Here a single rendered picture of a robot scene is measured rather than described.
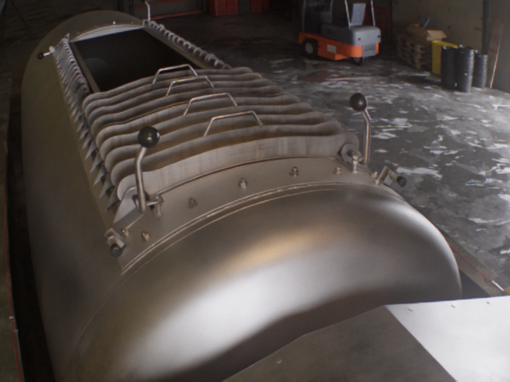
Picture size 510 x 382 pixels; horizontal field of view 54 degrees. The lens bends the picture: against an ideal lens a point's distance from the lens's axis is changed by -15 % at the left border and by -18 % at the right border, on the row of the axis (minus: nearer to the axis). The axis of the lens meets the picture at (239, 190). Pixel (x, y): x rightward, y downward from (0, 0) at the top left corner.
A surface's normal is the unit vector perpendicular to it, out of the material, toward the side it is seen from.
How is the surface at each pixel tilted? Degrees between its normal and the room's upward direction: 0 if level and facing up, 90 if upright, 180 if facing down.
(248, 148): 90
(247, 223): 15
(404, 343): 0
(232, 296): 66
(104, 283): 40
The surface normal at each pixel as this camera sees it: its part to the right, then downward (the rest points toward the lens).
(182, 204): -0.29, -0.79
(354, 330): -0.03, -0.88
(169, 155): 0.38, 0.42
